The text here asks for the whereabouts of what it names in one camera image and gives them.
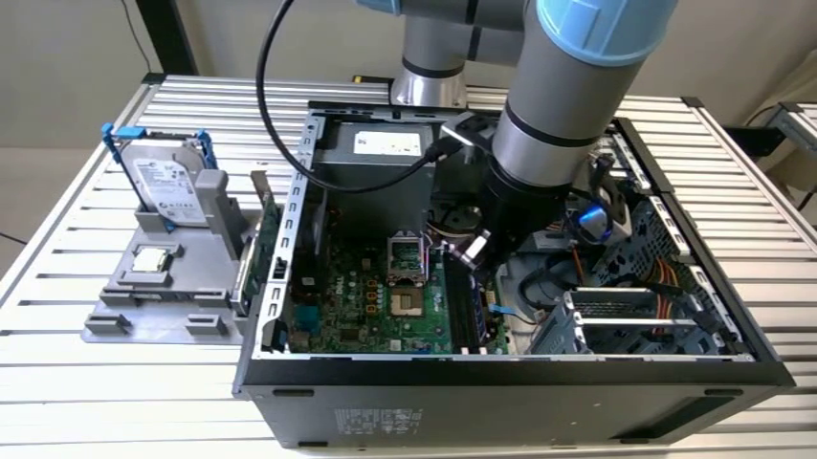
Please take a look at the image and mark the RAM slot white clips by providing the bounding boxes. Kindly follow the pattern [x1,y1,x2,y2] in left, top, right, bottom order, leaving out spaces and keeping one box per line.
[451,272,471,356]

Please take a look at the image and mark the metal socket cover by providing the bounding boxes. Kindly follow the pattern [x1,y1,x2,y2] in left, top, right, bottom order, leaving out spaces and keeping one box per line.
[386,230,427,284]

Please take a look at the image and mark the grey power supply unit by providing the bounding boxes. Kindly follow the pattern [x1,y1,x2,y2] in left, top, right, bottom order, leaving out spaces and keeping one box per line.
[310,121,448,240]

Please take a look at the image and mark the metal disk bay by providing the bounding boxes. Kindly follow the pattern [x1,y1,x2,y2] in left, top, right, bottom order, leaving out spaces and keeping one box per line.
[527,285,728,358]

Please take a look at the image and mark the CPU socket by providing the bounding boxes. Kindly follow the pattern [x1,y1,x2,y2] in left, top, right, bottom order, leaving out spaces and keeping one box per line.
[389,285,427,319]

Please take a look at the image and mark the green motherboard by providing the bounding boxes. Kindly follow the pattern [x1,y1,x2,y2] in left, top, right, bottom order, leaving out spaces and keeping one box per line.
[285,236,511,358]

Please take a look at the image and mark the green graphics card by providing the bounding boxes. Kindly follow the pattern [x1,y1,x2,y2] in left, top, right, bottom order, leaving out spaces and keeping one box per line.
[232,161,286,320]

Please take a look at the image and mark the black PC case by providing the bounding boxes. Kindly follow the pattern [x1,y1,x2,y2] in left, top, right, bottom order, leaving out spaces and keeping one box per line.
[229,98,796,450]

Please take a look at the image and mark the neighbouring slatted table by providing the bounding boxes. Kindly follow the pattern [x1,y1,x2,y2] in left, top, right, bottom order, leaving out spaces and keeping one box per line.
[762,100,817,159]

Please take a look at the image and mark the grey parts rack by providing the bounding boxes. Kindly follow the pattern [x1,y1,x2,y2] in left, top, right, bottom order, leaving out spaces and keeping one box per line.
[78,169,269,345]

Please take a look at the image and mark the hard disk in blue carrier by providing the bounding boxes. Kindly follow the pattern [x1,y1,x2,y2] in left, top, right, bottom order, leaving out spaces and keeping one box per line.
[101,122,221,235]

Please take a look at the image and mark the silver CPU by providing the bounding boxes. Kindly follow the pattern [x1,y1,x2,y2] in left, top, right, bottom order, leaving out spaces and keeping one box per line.
[130,247,172,273]

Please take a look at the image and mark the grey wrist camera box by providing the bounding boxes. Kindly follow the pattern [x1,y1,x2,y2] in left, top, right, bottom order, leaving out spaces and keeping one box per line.
[576,181,636,243]

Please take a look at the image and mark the black looped wire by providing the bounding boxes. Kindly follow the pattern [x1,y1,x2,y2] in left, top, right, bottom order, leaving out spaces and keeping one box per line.
[516,257,579,315]

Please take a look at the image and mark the yellow red wire bundle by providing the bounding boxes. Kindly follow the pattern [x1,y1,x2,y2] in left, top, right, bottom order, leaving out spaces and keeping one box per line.
[647,256,683,322]

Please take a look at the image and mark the thick black cable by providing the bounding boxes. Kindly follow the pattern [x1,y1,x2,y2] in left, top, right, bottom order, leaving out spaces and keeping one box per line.
[253,0,464,193]

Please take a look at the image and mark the black frame post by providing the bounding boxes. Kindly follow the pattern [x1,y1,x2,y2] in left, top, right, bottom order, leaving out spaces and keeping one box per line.
[136,0,198,77]

